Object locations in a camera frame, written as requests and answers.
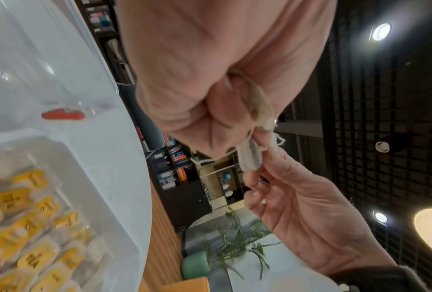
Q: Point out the person's right hand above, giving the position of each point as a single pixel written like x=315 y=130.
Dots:
x=309 y=216

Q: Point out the person's left hand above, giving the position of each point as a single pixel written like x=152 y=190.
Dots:
x=201 y=51

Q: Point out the person's right forearm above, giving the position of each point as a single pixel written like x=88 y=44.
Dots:
x=378 y=281

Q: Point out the round recessed ceiling light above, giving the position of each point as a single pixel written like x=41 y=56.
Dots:
x=381 y=30
x=380 y=217

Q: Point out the green fern plant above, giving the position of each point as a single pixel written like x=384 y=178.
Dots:
x=237 y=236

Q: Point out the small blue globe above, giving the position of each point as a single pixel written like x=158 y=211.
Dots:
x=226 y=176

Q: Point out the light wooden cabinet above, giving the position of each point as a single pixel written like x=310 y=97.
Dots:
x=215 y=188

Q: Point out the white cylinder ceiling spotlight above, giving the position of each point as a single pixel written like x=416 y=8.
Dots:
x=382 y=146

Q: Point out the green plant pot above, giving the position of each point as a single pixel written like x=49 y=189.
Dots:
x=195 y=266

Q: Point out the dark bookshelf with books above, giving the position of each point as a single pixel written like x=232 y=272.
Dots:
x=179 y=196

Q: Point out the wooden slatted counter panel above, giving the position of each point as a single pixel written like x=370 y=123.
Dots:
x=163 y=242

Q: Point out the red lid clip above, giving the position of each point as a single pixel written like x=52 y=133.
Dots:
x=62 y=115

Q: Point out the clear plastic container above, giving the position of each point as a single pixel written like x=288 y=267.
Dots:
x=104 y=176

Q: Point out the clear plastic lid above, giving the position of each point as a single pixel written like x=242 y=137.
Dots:
x=39 y=57

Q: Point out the pile of yellow-tagged tea bags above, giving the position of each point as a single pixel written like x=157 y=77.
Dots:
x=32 y=228

